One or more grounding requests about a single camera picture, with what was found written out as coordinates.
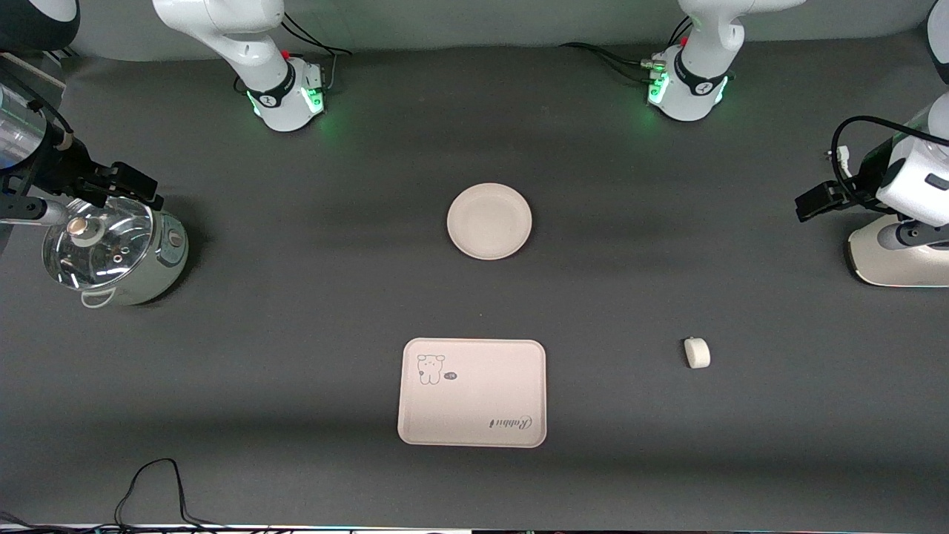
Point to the cream toaster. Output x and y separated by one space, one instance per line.
890 263

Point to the cream rabbit print tray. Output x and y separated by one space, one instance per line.
472 393

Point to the round cream plate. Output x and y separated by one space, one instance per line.
489 221

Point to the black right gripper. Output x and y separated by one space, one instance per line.
58 165

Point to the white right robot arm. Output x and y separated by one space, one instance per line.
259 44

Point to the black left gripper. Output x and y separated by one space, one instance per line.
864 180

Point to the steel pot with glass lid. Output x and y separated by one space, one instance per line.
159 259

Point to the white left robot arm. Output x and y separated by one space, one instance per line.
697 81

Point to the small white bun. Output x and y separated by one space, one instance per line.
697 353

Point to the grey metal frame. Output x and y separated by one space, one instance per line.
30 70

